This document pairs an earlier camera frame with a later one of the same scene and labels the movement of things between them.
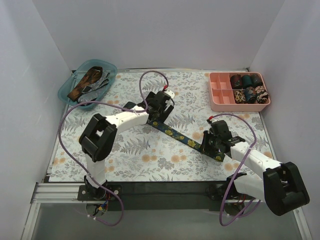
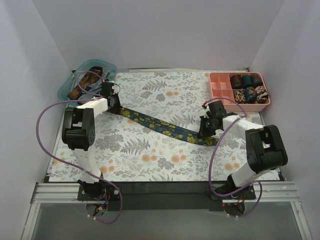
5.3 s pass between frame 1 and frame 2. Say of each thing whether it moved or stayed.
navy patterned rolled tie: stayed
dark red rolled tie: stayed
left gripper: moved
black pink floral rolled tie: stayed
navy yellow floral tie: moved
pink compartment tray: stayed
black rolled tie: stayed
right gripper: moved
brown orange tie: stayed
